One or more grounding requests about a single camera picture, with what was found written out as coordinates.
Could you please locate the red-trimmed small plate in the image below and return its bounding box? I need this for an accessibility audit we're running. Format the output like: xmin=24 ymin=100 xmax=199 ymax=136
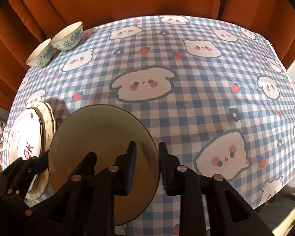
xmin=7 ymin=107 xmax=44 ymax=194

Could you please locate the floral bowl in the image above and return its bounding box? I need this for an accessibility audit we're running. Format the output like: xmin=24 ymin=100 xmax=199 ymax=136
xmin=50 ymin=21 xmax=83 ymax=51
xmin=48 ymin=104 xmax=160 ymax=225
xmin=26 ymin=38 xmax=53 ymax=68

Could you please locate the large round yellow-flower plate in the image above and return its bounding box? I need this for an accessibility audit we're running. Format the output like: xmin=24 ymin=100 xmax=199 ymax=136
xmin=26 ymin=101 xmax=56 ymax=200

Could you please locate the pink white cloth bundle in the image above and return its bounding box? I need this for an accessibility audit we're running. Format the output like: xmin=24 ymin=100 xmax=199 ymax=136
xmin=0 ymin=128 xmax=8 ymax=167

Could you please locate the blue checkered cartoon tablecloth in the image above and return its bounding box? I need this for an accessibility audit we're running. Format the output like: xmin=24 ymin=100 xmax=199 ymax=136
xmin=6 ymin=15 xmax=295 ymax=208

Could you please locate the orange curtain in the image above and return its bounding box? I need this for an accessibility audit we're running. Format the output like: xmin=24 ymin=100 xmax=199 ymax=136
xmin=0 ymin=0 xmax=295 ymax=110

